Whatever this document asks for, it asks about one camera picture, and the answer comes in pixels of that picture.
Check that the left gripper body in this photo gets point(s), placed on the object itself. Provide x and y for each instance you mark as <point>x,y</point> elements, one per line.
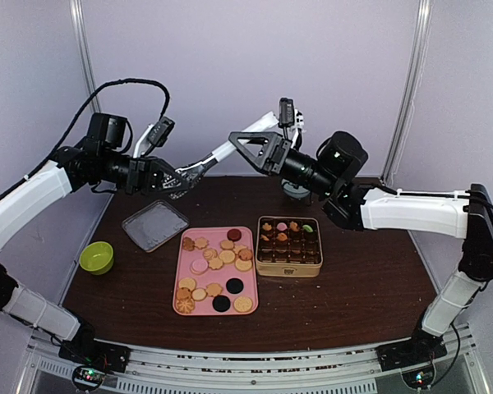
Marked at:
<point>136,175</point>

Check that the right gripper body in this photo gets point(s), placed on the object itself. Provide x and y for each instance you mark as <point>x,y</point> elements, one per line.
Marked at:
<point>278,158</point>

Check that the silver metal tin lid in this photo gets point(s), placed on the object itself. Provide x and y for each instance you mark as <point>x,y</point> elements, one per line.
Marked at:
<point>154,225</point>

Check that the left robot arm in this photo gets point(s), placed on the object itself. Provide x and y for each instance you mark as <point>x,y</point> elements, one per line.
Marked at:
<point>101,156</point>

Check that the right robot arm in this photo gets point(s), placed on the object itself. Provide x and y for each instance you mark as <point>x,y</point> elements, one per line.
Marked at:
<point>463,214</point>

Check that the pale blue ceramic bowl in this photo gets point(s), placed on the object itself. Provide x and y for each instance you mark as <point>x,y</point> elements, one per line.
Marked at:
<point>294,191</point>

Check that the pink round cookie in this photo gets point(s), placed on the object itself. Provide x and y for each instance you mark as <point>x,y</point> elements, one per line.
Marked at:
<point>199,266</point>
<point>281,226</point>

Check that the gold cookie tin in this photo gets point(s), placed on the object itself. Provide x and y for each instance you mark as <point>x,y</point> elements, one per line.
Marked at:
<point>289,253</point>

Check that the green bowl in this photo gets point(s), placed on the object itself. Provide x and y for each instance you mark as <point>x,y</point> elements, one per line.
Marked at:
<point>97,258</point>

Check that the pink tray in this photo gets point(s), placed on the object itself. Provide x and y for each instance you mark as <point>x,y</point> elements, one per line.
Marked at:
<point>226,259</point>

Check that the black sandwich cookie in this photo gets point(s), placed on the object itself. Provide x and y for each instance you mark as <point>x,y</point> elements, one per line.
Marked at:
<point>234,285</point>
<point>221,303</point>

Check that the swirl butter cookie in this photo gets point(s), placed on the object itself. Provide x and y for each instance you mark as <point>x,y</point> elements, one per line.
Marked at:
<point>185,306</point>

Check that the yellow round cookie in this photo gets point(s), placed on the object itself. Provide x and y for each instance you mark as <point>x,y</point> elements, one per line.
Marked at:
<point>243,304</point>

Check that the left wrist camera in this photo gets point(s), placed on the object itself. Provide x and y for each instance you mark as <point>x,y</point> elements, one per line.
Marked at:
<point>105,131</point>

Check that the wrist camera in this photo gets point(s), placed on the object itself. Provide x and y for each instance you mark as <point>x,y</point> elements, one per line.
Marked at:
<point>105,131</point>
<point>342,156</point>

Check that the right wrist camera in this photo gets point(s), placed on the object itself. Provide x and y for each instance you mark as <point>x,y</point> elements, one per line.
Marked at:
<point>342,156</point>

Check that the aluminium corner post right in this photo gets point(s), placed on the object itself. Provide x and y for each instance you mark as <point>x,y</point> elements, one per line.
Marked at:
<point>407,103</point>

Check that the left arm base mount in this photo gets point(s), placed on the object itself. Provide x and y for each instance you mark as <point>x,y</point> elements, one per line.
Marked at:
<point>101,355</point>

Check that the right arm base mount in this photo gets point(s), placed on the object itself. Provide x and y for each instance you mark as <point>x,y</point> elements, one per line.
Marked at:
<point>413,351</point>

